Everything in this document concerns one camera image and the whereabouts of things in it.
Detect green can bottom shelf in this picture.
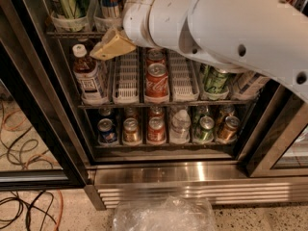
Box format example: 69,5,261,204
193,115,215,141

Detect right front tea bottle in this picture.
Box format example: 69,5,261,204
233,71,270,95

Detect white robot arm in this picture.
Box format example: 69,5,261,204
90,0,308,102

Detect left tea bottle white cap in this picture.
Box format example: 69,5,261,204
72,44,106,100

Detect red can bottom shelf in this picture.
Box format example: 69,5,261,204
147,116,166,142

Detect front coca cola can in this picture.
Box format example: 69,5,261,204
145,64,168,97

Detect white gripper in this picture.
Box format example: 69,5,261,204
90,0,156,61

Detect black floor cables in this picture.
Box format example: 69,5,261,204
0,190,58,231

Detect rear green soda can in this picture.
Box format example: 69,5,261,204
199,64,210,81

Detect orange brown can bottom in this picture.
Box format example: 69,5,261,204
218,115,240,141

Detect clear plastic bag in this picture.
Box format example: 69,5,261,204
112,195,217,231

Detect front green soda can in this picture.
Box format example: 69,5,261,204
204,67,229,94

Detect empty white tray right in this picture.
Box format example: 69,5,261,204
167,50,199,102

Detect right fridge door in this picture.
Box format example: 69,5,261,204
237,81,308,178

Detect blue pepsi can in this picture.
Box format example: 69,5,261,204
97,118,117,143

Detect middle wire shelf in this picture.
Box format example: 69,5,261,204
78,100,256,110

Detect open left glass door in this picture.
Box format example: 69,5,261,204
0,0,90,191

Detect blue silver redbull can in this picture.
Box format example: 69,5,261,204
95,0,128,19

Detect empty white tray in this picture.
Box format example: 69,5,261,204
113,50,140,104
167,50,199,102

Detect steel fridge base grille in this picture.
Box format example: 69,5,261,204
84,162,308,210

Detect green soda can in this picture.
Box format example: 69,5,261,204
199,64,210,81
204,67,229,94

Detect empty white tray left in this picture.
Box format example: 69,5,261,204
113,50,140,104

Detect orange floor cable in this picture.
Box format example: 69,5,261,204
52,190,64,231

